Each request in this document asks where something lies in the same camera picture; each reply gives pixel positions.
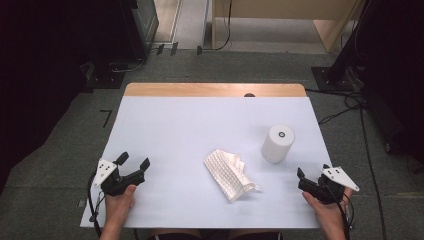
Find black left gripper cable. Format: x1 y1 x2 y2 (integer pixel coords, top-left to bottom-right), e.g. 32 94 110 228
87 171 105 238

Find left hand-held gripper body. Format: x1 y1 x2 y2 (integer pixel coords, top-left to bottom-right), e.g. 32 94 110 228
92 158 146 197

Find grey floor cable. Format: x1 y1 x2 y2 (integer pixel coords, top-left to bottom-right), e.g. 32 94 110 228
111 58 147 74

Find light wooden desk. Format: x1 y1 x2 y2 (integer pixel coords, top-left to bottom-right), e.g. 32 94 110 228
211 0 366 54

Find person's left hand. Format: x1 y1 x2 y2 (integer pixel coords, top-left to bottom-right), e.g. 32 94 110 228
104 184 137 228

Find black floor cables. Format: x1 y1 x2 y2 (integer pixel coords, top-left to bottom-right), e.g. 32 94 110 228
304 88 388 240

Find dark glass cabinet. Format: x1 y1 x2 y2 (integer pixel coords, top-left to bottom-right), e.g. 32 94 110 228
119 0 160 62

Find black stand base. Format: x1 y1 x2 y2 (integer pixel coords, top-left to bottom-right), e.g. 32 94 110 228
87 61 126 90
311 65 355 93

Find black hanging cable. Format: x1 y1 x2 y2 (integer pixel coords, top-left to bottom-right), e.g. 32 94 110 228
196 0 233 56

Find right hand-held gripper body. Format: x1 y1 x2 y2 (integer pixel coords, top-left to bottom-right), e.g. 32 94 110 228
297 166 361 205

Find white table mat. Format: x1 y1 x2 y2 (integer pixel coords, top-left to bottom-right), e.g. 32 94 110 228
79 96 353 230

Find person's right hand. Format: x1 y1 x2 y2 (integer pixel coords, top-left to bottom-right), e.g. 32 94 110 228
302 188 354 232

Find white cylindrical device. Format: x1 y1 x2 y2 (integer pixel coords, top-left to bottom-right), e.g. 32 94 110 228
260 124 296 164

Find white waffle cloth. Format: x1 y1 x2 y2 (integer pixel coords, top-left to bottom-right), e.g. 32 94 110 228
203 149 262 203

